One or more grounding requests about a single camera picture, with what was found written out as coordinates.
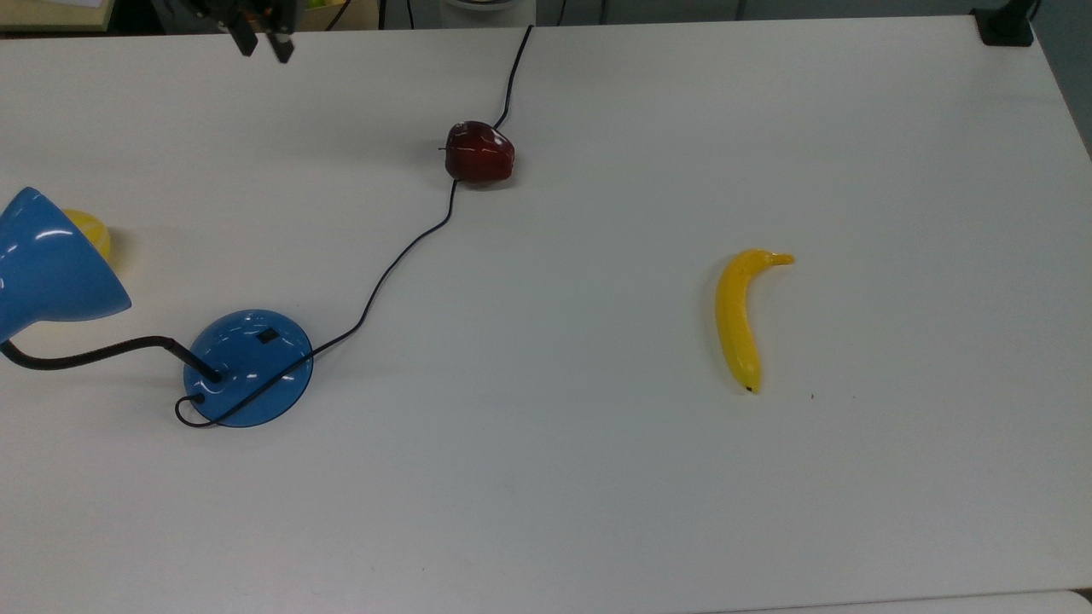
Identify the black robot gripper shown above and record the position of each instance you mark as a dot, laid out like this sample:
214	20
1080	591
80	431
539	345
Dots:
256	8

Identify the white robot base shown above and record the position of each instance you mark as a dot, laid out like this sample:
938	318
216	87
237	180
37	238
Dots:
486	8

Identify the blue gooseneck desk lamp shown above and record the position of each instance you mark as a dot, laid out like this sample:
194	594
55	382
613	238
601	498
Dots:
247	367

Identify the light wooden side table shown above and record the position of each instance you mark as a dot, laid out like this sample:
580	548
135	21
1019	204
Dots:
51	13

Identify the dark red apple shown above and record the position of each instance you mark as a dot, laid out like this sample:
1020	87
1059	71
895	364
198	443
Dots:
479	153

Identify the yellow ribbed round fruit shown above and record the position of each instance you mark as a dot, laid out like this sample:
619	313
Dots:
92	232

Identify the yellow banana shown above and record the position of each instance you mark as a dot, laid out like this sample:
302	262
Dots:
735	324

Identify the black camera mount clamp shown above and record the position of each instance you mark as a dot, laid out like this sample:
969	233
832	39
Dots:
1005	26

